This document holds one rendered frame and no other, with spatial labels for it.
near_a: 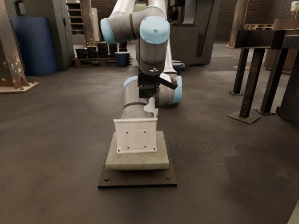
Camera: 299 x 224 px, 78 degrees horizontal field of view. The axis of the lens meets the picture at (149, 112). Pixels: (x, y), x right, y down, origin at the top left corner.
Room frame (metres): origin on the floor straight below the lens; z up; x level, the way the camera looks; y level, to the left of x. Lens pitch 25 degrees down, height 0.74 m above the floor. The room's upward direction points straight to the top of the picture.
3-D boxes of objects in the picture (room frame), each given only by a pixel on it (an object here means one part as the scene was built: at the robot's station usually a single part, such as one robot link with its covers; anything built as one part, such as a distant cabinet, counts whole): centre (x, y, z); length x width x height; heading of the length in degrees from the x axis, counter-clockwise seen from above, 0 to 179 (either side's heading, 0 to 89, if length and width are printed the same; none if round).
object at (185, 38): (3.76, -0.27, 0.39); 1.03 x 0.83 x 0.79; 98
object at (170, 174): (0.89, 0.07, 0.04); 0.40 x 0.40 x 0.08; 2
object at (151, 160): (0.89, 0.07, 0.10); 0.32 x 0.32 x 0.04; 2
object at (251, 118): (1.52, -0.84, 0.36); 0.26 x 0.20 x 0.72; 39
